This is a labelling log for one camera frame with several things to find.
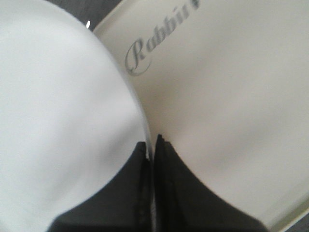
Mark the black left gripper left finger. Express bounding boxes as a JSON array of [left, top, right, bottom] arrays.
[[48, 142, 151, 232]]

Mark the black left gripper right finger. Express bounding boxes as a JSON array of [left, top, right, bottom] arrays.
[[154, 135, 267, 232]]

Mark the white round plate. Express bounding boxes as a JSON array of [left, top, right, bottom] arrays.
[[0, 0, 145, 232]]

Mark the beige rabbit serving tray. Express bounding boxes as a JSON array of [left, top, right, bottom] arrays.
[[94, 0, 309, 232]]

